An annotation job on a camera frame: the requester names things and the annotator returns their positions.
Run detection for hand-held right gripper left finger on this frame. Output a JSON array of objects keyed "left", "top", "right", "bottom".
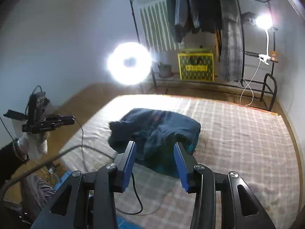
[{"left": 31, "top": 141, "right": 137, "bottom": 229}]

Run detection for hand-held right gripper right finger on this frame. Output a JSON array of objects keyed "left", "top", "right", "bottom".
[{"left": 173, "top": 142, "right": 277, "bottom": 229}]

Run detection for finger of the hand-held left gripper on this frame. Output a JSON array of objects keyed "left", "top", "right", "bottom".
[
  {"left": 45, "top": 115, "right": 76, "bottom": 126},
  {"left": 42, "top": 122, "right": 63, "bottom": 130}
]

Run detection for blue plaid fleece garment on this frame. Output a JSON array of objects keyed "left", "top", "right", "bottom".
[{"left": 108, "top": 108, "right": 201, "bottom": 178}]

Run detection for black metal clothes rack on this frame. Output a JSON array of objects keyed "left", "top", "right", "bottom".
[{"left": 230, "top": 0, "right": 279, "bottom": 111}]

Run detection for person's left hand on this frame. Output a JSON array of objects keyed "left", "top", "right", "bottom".
[{"left": 19, "top": 131, "right": 49, "bottom": 161}]

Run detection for beige plaid bed blanket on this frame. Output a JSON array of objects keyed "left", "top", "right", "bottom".
[{"left": 58, "top": 94, "right": 301, "bottom": 229}]

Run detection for person's striped pants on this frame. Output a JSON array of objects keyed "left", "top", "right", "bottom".
[{"left": 21, "top": 173, "right": 57, "bottom": 221}]

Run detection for potted plant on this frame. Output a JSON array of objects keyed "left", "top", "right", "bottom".
[{"left": 157, "top": 61, "right": 173, "bottom": 78}]

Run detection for black light stand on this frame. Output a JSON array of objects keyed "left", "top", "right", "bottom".
[{"left": 125, "top": 0, "right": 158, "bottom": 94}]

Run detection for striped white green curtain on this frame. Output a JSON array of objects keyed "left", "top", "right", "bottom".
[{"left": 139, "top": 1, "right": 179, "bottom": 52}]

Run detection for hanging grey coat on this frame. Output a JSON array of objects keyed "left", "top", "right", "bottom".
[{"left": 216, "top": 0, "right": 244, "bottom": 82}]

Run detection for hanging denim jacket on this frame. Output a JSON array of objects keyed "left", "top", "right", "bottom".
[{"left": 165, "top": 0, "right": 201, "bottom": 43}]

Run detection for hanging dark garment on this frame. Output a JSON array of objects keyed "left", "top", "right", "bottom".
[{"left": 190, "top": 0, "right": 224, "bottom": 33}]

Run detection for white clamp lamp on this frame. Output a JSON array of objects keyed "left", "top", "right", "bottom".
[{"left": 255, "top": 14, "right": 275, "bottom": 66}]

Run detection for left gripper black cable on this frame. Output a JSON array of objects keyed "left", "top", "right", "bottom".
[{"left": 71, "top": 120, "right": 144, "bottom": 215}]

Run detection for beaded wrist bracelet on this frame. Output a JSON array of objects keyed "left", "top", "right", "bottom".
[{"left": 13, "top": 138, "right": 30, "bottom": 164}]

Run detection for ring light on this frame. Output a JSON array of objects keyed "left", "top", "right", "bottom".
[{"left": 107, "top": 42, "right": 153, "bottom": 85}]

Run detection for white lamp cable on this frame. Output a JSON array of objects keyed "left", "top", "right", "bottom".
[{"left": 239, "top": 61, "right": 262, "bottom": 107}]

